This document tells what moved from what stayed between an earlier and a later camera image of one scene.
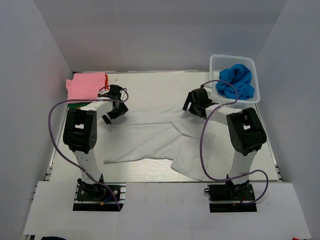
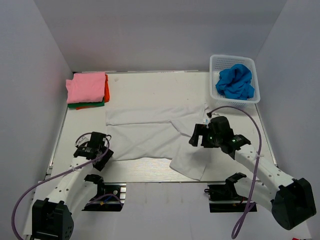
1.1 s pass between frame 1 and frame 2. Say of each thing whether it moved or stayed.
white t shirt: stayed
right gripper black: moved
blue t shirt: stayed
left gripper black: moved
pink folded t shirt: stayed
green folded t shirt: stayed
